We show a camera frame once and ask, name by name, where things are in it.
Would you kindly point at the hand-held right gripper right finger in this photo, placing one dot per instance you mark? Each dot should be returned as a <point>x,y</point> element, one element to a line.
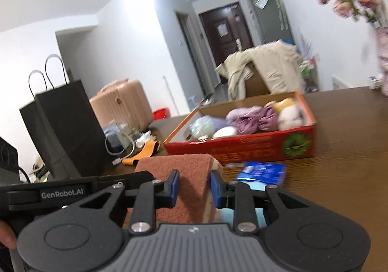
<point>215,190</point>

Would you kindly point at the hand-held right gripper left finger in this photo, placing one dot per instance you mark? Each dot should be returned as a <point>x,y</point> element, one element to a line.
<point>173,189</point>

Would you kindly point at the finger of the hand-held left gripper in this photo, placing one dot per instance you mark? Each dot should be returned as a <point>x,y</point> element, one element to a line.
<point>130,177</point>

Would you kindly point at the pink cleaning sponge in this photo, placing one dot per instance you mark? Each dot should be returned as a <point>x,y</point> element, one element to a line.
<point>188,187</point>

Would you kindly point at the red cardboard box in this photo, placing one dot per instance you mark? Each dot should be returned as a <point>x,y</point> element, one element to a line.
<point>251,147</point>

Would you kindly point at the purple cloth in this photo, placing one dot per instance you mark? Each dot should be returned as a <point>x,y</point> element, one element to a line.
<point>242,120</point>

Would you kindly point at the person's left hand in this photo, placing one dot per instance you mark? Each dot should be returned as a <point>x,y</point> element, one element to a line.
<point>5,236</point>

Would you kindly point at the crumpled white tissue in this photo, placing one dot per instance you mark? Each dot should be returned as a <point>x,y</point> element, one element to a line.
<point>145,138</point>

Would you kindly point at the clear plastic container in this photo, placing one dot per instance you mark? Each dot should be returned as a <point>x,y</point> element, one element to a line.
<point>116,138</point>

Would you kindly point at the blue tissue packet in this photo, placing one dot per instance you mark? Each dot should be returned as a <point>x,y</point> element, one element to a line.
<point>262,172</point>

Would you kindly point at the white round pouch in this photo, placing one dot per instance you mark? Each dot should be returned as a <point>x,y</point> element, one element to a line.
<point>225,132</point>

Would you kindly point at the black paper bag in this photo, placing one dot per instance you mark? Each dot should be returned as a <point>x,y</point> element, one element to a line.
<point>69,132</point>

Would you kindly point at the clear plastic bag in box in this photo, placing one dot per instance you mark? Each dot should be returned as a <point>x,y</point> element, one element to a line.
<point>203,125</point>

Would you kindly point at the red bucket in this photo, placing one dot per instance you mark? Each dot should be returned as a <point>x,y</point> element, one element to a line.
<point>160,113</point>

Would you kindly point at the pink hard suitcase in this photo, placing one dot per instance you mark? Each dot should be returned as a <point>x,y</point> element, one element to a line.
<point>124,105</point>

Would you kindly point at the purple scrunchie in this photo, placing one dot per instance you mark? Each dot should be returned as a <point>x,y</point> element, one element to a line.
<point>268,120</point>

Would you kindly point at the white plush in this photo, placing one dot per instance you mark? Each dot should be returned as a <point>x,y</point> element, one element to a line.
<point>291,118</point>

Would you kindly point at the yellow plush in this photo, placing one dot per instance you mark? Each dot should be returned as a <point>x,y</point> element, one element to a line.
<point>285,103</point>

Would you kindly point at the beige coat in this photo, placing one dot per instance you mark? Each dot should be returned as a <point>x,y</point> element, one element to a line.
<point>269,69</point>

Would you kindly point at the cluttered small shelf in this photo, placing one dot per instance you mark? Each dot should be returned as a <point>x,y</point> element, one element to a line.
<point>309,72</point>

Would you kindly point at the paper notice on door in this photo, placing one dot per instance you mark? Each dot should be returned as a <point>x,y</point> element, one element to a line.
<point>222,30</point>

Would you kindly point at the dark brown door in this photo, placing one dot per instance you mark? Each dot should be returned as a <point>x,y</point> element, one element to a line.
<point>233,29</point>

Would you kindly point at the grey fridge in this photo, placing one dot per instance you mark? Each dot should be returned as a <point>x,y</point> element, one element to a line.
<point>269,17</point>

